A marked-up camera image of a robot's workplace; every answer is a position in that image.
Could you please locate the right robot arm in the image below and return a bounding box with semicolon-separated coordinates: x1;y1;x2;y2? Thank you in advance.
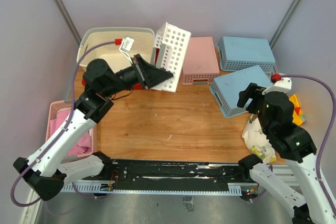
237;83;335;223

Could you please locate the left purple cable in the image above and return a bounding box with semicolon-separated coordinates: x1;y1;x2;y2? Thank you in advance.
10;39;123;207

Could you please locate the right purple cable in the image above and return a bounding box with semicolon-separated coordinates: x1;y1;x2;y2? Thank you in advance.
271;73;336;209

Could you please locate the purple cable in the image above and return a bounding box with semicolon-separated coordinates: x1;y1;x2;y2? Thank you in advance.
271;73;336;209
10;39;123;207

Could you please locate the pink perforated basket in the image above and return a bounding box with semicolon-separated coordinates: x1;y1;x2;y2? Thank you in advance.
181;37;220;85

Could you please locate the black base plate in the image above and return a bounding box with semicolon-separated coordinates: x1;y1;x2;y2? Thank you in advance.
97;159;254;185

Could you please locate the pink towel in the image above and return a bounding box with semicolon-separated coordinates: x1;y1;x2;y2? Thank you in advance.
49;108;92;157

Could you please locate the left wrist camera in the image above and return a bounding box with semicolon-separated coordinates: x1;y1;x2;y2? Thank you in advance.
119;36;134;64

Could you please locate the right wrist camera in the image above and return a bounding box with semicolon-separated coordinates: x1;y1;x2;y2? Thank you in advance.
262;73;292;95

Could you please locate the red tray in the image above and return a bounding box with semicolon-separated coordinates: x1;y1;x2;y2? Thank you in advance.
82;48;161;90

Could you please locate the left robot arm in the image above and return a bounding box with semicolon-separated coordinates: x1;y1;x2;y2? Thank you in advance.
13;55;173;201

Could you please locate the grey cable duct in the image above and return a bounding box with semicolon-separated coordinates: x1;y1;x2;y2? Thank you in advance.
61;179;242;196

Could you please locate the large cream basket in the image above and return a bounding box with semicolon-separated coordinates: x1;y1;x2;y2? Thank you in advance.
77;27;155;73

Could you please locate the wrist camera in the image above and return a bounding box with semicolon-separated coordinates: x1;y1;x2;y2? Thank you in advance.
119;36;134;64
262;73;292;95

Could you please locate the aluminium frame rail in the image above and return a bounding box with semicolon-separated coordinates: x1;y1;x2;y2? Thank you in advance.
272;165;299;187

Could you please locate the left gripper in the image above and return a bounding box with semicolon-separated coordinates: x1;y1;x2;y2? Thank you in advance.
103;54;174;97

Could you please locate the pink basket with towels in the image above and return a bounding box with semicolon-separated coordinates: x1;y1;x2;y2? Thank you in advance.
46;101;97;163

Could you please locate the blue perforated basket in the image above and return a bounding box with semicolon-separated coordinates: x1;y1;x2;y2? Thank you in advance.
217;36;276;73
209;66;271;118

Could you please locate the small cream basket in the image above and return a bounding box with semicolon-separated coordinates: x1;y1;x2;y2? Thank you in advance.
152;23;191;92

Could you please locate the printed white yellow cloth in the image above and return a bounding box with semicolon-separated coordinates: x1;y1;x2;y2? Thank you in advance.
241;94;307;163

